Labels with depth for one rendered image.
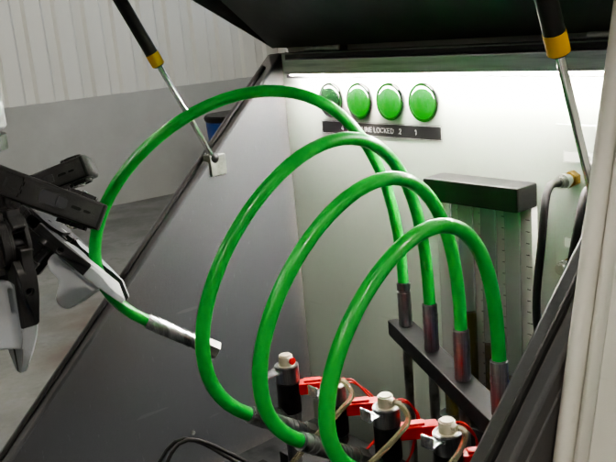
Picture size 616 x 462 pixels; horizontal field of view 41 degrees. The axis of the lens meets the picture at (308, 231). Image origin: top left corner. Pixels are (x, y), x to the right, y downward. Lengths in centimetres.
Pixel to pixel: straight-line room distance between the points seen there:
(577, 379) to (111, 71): 714
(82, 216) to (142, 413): 54
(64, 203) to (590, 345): 46
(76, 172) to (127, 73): 676
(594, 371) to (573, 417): 4
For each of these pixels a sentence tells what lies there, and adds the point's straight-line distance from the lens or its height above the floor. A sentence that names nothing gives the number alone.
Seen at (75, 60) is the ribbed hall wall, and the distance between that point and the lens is 754.
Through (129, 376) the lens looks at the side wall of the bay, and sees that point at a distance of 121.
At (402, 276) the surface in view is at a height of 117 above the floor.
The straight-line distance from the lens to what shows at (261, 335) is 70.
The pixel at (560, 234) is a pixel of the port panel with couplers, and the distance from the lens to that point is 99.
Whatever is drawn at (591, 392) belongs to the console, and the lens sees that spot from 70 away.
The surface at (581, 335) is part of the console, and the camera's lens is 69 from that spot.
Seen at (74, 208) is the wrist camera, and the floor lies 135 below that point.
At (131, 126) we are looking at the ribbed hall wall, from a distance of 771.
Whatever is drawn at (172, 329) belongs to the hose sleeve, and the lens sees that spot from 98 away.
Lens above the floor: 150
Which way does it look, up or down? 14 degrees down
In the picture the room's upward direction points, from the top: 5 degrees counter-clockwise
